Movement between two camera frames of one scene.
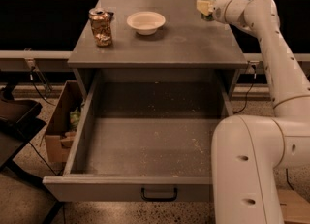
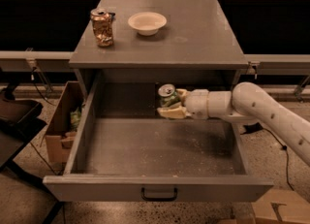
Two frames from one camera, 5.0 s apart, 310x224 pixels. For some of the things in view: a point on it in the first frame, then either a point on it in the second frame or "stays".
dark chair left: [20, 120] stays
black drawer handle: [159, 199] stays
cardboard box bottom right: [294, 209] stays
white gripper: [219, 11] → [197, 104]
